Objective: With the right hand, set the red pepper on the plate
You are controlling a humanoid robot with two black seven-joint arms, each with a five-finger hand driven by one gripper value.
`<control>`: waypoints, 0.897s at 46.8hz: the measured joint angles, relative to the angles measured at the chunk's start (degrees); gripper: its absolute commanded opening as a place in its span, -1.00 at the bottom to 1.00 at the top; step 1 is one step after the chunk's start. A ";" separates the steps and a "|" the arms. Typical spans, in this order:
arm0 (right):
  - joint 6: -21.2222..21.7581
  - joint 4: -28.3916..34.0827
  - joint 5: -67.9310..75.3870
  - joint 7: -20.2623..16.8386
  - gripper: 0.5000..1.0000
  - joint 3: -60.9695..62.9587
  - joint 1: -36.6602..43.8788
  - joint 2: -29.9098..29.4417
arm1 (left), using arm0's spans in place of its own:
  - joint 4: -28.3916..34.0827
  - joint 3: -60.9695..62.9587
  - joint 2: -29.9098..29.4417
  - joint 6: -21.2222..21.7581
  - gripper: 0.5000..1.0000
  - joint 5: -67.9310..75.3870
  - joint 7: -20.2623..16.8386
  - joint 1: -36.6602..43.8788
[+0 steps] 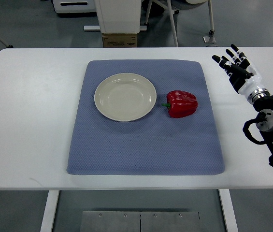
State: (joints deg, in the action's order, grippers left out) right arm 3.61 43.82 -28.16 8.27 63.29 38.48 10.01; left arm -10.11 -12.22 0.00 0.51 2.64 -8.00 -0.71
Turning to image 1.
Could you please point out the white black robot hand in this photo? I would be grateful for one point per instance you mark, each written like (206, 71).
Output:
(243, 75)

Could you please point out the red bell pepper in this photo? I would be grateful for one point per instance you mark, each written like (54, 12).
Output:
(180, 104)

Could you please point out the cream round plate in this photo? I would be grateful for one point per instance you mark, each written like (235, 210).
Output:
(125, 97)

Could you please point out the blue quilted mat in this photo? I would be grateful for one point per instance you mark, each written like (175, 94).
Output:
(156, 144)

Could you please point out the cardboard box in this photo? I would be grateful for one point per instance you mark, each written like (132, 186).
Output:
(119, 40)

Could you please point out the right white table leg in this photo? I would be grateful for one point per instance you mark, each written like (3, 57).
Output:
(228, 211)

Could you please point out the white table leg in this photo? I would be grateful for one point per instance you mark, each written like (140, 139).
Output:
(50, 211)
(228, 211)

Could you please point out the white machine column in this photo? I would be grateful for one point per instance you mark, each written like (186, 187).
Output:
(117, 17)

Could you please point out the white appliance with slot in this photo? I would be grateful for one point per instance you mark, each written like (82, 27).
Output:
(73, 6)

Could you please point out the left white table leg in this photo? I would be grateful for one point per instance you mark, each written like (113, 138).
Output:
(50, 211)

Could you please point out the white rolling chair frame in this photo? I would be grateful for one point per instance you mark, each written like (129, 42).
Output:
(177, 22)

